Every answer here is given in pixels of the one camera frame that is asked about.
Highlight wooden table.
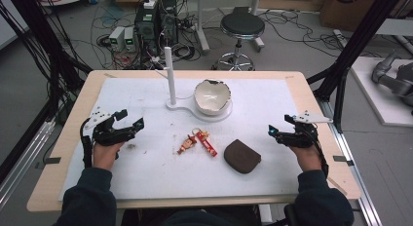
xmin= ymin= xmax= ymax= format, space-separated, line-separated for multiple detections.
xmin=26 ymin=69 xmax=362 ymax=213

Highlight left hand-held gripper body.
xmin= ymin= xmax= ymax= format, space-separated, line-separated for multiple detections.
xmin=84 ymin=106 xmax=137 ymax=147

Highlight white eggshell-shaped bowl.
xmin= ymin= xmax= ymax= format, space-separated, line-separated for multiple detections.
xmin=193 ymin=78 xmax=233 ymax=117

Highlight white table mat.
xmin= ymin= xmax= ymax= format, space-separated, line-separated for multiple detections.
xmin=57 ymin=77 xmax=305 ymax=202

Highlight black frame post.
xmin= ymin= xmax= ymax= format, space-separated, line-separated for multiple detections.
xmin=6 ymin=0 xmax=94 ymax=123
xmin=306 ymin=0 xmax=412 ymax=133

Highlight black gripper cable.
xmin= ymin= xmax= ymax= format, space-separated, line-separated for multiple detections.
xmin=311 ymin=130 xmax=330 ymax=179
xmin=79 ymin=117 xmax=94 ymax=170

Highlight black round stool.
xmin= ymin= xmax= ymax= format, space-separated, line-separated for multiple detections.
xmin=212 ymin=12 xmax=267 ymax=72

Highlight black computer tower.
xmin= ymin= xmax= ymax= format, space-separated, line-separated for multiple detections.
xmin=133 ymin=0 xmax=179 ymax=57

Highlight white floor board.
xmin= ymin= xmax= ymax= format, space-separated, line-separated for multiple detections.
xmin=350 ymin=56 xmax=413 ymax=128

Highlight aluminium floor rail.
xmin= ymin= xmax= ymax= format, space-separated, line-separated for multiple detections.
xmin=0 ymin=119 xmax=56 ymax=209
xmin=318 ymin=98 xmax=385 ymax=226

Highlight white stand with pole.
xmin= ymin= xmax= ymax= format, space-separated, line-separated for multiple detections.
xmin=163 ymin=46 xmax=234 ymax=124

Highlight red strip keychain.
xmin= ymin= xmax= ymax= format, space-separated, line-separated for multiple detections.
xmin=191 ymin=127 xmax=219 ymax=158

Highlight black table clamp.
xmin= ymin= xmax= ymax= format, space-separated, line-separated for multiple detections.
xmin=332 ymin=155 xmax=356 ymax=168
xmin=34 ymin=156 xmax=62 ymax=170

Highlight person's dark torso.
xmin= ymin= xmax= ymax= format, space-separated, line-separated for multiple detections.
xmin=120 ymin=207 xmax=262 ymax=226

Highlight person's right hand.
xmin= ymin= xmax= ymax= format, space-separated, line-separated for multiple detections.
xmin=289 ymin=144 xmax=323 ymax=172

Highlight brown pouch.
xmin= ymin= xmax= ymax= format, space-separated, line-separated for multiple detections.
xmin=223 ymin=138 xmax=263 ymax=175

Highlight person's left hand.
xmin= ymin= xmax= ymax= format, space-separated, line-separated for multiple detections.
xmin=92 ymin=141 xmax=125 ymax=171

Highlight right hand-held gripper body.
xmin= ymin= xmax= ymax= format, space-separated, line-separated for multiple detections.
xmin=276 ymin=110 xmax=334 ymax=149

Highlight small figurine keychain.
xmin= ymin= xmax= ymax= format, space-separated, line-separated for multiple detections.
xmin=176 ymin=133 xmax=199 ymax=156

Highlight cardboard box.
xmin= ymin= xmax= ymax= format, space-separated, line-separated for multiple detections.
xmin=319 ymin=0 xmax=403 ymax=33

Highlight grey power supply unit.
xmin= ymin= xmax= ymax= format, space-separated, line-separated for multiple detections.
xmin=108 ymin=25 xmax=126 ymax=53
xmin=123 ymin=26 xmax=136 ymax=53

